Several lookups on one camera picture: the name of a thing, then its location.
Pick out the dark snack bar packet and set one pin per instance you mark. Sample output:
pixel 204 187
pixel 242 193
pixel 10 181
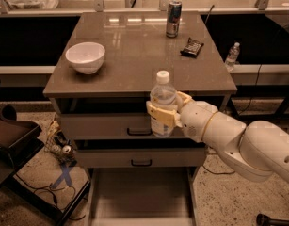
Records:
pixel 192 49

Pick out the energy drink can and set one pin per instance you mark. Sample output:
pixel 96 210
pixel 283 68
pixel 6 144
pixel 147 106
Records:
pixel 173 18

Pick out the small background water bottle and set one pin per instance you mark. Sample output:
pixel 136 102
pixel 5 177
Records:
pixel 232 56

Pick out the white bowl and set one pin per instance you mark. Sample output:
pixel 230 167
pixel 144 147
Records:
pixel 86 57

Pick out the bottom drawer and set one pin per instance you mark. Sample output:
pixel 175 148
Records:
pixel 141 197

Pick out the grey drawer cabinet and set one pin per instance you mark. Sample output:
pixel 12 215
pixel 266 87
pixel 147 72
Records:
pixel 136 49

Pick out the black cylinder object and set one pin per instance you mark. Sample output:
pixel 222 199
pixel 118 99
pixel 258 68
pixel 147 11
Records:
pixel 264 220

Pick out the middle drawer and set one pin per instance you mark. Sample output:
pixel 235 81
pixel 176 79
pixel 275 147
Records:
pixel 137 153

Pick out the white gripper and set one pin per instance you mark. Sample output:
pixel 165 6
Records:
pixel 195 119

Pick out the drawer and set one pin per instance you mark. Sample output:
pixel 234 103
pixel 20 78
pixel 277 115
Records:
pixel 141 197
pixel 104 118
pixel 137 153

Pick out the top drawer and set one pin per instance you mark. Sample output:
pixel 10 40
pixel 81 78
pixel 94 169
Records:
pixel 104 118

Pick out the dark chair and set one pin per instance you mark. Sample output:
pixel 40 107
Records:
pixel 18 144

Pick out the wire basket with cans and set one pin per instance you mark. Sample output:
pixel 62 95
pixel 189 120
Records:
pixel 57 145

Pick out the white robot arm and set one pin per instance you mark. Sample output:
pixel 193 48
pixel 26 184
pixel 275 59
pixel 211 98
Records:
pixel 255 151

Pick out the blue tape cross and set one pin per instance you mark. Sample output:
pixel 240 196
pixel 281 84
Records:
pixel 65 175

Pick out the clear plastic water bottle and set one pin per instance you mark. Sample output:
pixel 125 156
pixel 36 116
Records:
pixel 162 96

